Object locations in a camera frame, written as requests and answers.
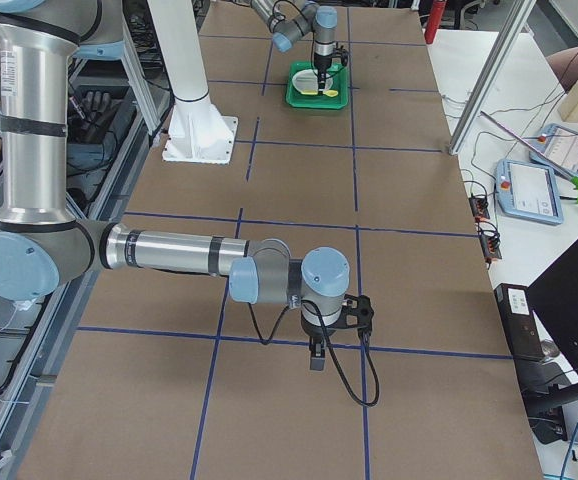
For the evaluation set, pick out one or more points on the reacher grabber tool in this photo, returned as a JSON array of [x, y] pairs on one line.
[[563, 172]]

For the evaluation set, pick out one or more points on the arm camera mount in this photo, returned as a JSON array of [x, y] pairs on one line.
[[357, 314]]

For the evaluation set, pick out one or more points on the white round plate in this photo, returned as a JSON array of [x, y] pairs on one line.
[[306, 80]]

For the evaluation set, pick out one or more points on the aluminium frame post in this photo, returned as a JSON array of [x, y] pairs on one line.
[[500, 51]]

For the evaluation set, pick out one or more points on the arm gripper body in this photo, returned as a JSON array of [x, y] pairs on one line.
[[313, 331]]

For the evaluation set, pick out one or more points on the red cylinder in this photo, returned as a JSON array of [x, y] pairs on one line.
[[434, 20]]

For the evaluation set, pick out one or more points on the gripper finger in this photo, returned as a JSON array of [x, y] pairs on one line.
[[317, 357]]

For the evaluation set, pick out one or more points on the far teach pendant tablet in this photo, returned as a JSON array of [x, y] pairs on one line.
[[560, 144]]

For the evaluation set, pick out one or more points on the green plastic tray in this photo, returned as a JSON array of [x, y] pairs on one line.
[[340, 78]]

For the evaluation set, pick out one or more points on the black desktop box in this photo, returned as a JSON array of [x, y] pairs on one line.
[[518, 322]]

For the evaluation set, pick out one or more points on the near teach pendant tablet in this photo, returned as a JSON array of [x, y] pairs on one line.
[[528, 191]]

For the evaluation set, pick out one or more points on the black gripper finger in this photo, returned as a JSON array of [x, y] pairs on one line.
[[320, 82]]

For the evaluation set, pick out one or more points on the teach pendant tablet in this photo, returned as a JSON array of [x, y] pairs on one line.
[[560, 144], [528, 191]]

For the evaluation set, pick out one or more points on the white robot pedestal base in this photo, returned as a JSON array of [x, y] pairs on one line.
[[198, 132]]

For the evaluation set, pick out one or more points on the yellow plastic spoon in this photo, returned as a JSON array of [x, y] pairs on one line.
[[327, 93]]

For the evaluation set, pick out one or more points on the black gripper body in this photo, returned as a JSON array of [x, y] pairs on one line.
[[321, 64]]

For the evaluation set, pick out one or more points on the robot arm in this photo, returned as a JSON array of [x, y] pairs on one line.
[[312, 18], [43, 245]]

